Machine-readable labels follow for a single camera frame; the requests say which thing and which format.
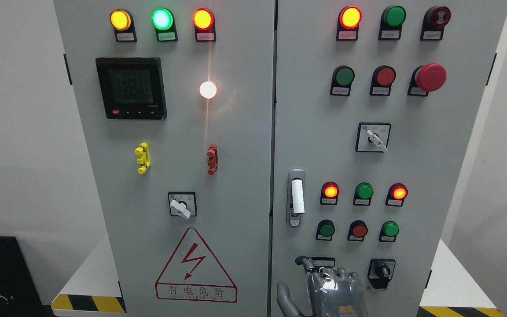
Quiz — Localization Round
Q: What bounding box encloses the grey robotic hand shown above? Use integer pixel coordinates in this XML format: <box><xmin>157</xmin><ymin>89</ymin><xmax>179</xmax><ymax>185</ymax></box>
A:
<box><xmin>294</xmin><ymin>255</ymin><xmax>369</xmax><ymax>317</ymax></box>

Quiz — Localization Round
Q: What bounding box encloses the silver door handle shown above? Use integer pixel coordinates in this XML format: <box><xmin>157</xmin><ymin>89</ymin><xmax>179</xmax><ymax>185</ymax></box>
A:
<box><xmin>286</xmin><ymin>169</ymin><xmax>305</xmax><ymax>228</ymax></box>

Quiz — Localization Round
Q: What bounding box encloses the grey right cabinet door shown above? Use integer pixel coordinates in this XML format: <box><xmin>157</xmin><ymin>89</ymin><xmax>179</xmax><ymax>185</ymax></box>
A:
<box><xmin>271</xmin><ymin>0</ymin><xmax>507</xmax><ymax>317</ymax></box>

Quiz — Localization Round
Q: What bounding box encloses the grey cabinet door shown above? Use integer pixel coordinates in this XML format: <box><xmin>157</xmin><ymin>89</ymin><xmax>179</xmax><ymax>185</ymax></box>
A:
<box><xmin>271</xmin><ymin>0</ymin><xmax>507</xmax><ymax>317</ymax></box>
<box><xmin>54</xmin><ymin>0</ymin><xmax>276</xmax><ymax>317</ymax></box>

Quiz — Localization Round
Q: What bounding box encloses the grey left cabinet door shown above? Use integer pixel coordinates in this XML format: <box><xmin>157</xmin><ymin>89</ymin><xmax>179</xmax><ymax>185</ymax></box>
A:
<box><xmin>54</xmin><ymin>0</ymin><xmax>276</xmax><ymax>317</ymax></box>

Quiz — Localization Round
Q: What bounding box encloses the green push button lower left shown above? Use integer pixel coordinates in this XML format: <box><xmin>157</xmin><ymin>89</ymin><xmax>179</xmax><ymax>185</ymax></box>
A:
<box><xmin>316</xmin><ymin>219</ymin><xmax>335</xmax><ymax>241</ymax></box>

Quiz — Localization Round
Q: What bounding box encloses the green push button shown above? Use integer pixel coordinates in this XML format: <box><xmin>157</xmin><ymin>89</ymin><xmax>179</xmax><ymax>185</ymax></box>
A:
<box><xmin>333</xmin><ymin>66</ymin><xmax>355</xmax><ymax>86</ymax></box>
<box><xmin>382</xmin><ymin>221</ymin><xmax>400</xmax><ymax>237</ymax></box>
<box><xmin>316</xmin><ymin>219</ymin><xmax>335</xmax><ymax>241</ymax></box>

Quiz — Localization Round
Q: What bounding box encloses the red push button lower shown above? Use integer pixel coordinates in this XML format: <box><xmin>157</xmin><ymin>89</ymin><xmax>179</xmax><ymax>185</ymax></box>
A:
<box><xmin>348</xmin><ymin>220</ymin><xmax>368</xmax><ymax>241</ymax></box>

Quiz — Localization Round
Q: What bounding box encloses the red push button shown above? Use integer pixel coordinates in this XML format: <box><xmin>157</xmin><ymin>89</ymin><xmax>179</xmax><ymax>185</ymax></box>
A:
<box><xmin>373</xmin><ymin>66</ymin><xmax>396</xmax><ymax>87</ymax></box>
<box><xmin>348</xmin><ymin>220</ymin><xmax>368</xmax><ymax>241</ymax></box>

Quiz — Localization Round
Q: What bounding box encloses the green push button lower right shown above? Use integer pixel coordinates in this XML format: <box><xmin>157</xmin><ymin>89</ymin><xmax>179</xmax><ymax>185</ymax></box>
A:
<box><xmin>382</xmin><ymin>221</ymin><xmax>400</xmax><ymax>237</ymax></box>

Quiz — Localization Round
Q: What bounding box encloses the red lit indicator middle left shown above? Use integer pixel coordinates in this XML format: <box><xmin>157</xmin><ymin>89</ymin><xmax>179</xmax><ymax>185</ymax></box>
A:
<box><xmin>322</xmin><ymin>182</ymin><xmax>339</xmax><ymax>199</ymax></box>

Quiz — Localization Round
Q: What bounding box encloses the green indicator middle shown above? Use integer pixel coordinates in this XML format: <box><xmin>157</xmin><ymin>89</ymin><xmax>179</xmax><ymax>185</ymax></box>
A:
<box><xmin>355</xmin><ymin>182</ymin><xmax>374</xmax><ymax>200</ymax></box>

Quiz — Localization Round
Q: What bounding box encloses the red lit indicator middle right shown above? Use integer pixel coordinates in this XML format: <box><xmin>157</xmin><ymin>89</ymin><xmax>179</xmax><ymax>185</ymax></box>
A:
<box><xmin>389</xmin><ymin>183</ymin><xmax>408</xmax><ymax>200</ymax></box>

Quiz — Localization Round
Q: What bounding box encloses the red electric hazard sticker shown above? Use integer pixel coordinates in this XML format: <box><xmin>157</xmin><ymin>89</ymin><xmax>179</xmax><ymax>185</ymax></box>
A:
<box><xmin>155</xmin><ymin>227</ymin><xmax>238</xmax><ymax>303</ymax></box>

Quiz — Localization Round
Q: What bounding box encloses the red terminal connector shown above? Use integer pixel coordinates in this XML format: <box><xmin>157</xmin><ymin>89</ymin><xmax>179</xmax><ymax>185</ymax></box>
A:
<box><xmin>206</xmin><ymin>143</ymin><xmax>219</xmax><ymax>175</ymax></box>

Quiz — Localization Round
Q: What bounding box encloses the green push button upper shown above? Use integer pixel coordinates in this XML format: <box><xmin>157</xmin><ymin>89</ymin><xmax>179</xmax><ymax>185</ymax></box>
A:
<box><xmin>333</xmin><ymin>66</ymin><xmax>355</xmax><ymax>86</ymax></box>

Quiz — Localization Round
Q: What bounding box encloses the red push button upper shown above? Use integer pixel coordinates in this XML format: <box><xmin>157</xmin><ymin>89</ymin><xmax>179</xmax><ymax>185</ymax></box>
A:
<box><xmin>373</xmin><ymin>66</ymin><xmax>396</xmax><ymax>87</ymax></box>

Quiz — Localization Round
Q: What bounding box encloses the red emergency stop button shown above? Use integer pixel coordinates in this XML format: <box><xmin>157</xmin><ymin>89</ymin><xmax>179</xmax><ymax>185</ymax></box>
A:
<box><xmin>414</xmin><ymin>63</ymin><xmax>447</xmax><ymax>92</ymax></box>

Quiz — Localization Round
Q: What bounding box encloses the yellow terminal connector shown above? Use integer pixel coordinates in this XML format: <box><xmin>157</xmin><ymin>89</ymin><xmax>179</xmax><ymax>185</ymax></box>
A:
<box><xmin>134</xmin><ymin>142</ymin><xmax>151</xmax><ymax>174</ymax></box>

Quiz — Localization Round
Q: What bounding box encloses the white lit indicator light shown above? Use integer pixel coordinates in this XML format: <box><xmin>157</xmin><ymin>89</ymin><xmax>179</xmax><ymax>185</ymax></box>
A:
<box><xmin>199</xmin><ymin>81</ymin><xmax>217</xmax><ymax>99</ymax></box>

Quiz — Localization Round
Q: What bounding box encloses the white platform with hazard stripes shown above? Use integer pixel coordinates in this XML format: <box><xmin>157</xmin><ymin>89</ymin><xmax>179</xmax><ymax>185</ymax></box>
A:
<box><xmin>51</xmin><ymin>236</ymin><xmax>503</xmax><ymax>317</ymax></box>

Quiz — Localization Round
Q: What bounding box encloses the red lit indicator top right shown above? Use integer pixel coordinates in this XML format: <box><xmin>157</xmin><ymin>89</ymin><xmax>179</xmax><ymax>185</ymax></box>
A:
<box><xmin>338</xmin><ymin>6</ymin><xmax>362</xmax><ymax>29</ymax></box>

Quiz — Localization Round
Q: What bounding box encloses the green indicator top right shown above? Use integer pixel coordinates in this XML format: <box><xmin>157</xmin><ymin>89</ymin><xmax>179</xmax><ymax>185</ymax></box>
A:
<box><xmin>382</xmin><ymin>5</ymin><xmax>407</xmax><ymax>28</ymax></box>

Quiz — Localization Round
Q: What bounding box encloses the black digital power meter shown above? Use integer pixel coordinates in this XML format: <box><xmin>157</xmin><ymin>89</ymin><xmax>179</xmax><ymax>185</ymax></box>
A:
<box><xmin>95</xmin><ymin>57</ymin><xmax>167</xmax><ymax>120</ymax></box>

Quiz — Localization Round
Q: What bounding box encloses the dark red buzzer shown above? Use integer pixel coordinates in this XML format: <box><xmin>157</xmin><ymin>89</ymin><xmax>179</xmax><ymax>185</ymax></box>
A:
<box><xmin>424</xmin><ymin>6</ymin><xmax>451</xmax><ymax>30</ymax></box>

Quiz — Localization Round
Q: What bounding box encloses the red lit indicator light left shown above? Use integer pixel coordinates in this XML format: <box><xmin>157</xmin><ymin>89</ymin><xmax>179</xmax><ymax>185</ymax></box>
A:
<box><xmin>192</xmin><ymin>8</ymin><xmax>214</xmax><ymax>31</ymax></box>

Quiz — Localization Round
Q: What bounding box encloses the green lit indicator light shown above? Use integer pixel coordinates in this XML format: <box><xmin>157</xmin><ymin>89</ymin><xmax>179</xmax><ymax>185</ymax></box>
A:
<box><xmin>151</xmin><ymin>8</ymin><xmax>174</xmax><ymax>31</ymax></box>

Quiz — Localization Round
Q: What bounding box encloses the black box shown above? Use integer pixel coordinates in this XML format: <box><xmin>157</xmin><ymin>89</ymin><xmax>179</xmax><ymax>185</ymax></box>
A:
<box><xmin>0</xmin><ymin>236</ymin><xmax>46</xmax><ymax>317</ymax></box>

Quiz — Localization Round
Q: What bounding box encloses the yellow indicator light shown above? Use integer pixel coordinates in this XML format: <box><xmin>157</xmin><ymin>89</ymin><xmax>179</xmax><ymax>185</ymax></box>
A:
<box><xmin>110</xmin><ymin>8</ymin><xmax>132</xmax><ymax>31</ymax></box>

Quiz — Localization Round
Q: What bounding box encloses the white selector switch bottom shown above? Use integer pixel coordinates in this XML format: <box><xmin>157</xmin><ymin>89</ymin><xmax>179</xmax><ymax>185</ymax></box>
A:
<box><xmin>311</xmin><ymin>257</ymin><xmax>336</xmax><ymax>269</ymax></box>

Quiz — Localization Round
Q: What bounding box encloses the white selector switch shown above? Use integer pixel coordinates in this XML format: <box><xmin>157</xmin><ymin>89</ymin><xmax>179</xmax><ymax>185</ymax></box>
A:
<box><xmin>356</xmin><ymin>122</ymin><xmax>392</xmax><ymax>153</ymax></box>
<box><xmin>311</xmin><ymin>257</ymin><xmax>336</xmax><ymax>269</ymax></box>

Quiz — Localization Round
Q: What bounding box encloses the black key selector switch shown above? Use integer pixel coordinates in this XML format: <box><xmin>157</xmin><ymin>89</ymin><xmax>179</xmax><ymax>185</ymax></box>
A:
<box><xmin>367</xmin><ymin>258</ymin><xmax>396</xmax><ymax>289</ymax></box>

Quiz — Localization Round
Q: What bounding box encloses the white selector switch upper right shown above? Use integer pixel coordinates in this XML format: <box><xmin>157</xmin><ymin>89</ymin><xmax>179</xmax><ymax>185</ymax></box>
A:
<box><xmin>356</xmin><ymin>122</ymin><xmax>392</xmax><ymax>153</ymax></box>

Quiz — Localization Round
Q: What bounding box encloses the white selector switch left door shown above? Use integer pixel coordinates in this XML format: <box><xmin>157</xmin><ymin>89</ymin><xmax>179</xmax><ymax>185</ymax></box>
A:
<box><xmin>167</xmin><ymin>192</ymin><xmax>197</xmax><ymax>219</ymax></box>

